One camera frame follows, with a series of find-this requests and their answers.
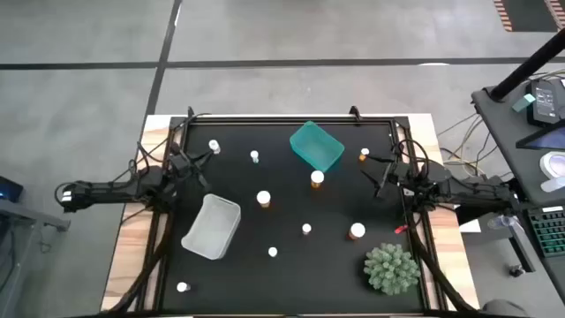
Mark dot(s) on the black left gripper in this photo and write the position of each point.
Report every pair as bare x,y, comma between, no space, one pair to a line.
195,167

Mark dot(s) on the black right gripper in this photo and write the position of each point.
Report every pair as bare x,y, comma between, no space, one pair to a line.
399,174

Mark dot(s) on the small clear pill bottle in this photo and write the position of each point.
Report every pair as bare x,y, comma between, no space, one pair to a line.
181,287
214,145

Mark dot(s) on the small orange pill bottle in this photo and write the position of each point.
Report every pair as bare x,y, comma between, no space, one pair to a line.
364,152

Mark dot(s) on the small teal pill bottle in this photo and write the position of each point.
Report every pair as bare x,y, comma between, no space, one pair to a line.
254,154
273,252

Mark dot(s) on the large orange pill bottle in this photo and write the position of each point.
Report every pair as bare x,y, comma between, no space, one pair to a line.
357,229
317,176
263,197

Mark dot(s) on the small pink pill bottle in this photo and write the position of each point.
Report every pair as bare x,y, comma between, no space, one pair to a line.
306,228

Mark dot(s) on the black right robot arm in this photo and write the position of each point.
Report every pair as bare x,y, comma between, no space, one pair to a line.
468,192

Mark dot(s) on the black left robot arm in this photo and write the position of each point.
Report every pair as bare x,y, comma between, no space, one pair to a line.
115,190

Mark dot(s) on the white plastic bin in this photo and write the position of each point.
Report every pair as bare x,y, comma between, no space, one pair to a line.
212,227

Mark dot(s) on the teal plastic bin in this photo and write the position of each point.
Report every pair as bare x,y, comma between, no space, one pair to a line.
315,146

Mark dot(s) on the green artificial succulent plant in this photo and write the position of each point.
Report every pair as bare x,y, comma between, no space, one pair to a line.
390,269

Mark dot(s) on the white paper sheet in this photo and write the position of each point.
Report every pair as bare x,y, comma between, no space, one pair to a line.
470,226

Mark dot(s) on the black table mat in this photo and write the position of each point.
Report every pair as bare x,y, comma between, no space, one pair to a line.
309,274

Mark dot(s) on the clear plastic water bottle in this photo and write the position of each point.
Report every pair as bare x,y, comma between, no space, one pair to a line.
501,221

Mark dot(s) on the gray side desk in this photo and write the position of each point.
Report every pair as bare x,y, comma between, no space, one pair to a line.
507,146

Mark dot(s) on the small teal box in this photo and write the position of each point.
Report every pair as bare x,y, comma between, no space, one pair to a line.
523,103

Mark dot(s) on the black desk leg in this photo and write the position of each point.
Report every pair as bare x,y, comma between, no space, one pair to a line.
523,249

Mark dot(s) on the black desk caster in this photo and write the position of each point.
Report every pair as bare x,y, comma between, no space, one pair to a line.
516,270

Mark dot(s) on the white plastic piece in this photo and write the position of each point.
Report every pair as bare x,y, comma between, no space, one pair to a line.
554,184

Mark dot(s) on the dark tablet screen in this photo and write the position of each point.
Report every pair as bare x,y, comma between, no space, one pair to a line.
552,139

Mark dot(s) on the white round device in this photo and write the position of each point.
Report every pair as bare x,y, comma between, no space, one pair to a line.
555,164

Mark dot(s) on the black round pole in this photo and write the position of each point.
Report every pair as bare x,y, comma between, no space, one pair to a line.
525,70

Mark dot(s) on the backlit keyboard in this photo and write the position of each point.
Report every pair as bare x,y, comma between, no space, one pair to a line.
549,229

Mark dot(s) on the black power adapter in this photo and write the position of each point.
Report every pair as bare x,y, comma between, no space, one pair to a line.
545,103

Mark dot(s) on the gray metal stand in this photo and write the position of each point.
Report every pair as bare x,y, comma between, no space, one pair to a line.
31,214

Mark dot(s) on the gray rounded object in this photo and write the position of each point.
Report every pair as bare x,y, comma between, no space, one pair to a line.
503,309

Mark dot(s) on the dark blue-lit device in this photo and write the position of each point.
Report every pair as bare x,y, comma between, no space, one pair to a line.
9,190

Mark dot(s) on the dark mat orange striped edges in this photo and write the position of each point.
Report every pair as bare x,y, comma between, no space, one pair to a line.
529,15

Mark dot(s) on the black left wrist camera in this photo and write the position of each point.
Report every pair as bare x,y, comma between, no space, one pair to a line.
180,162

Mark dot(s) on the black frame clamp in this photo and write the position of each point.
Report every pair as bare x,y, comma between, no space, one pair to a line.
190,112
354,112

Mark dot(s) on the black aluminium table frame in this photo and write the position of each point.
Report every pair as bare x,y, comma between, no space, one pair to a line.
265,119

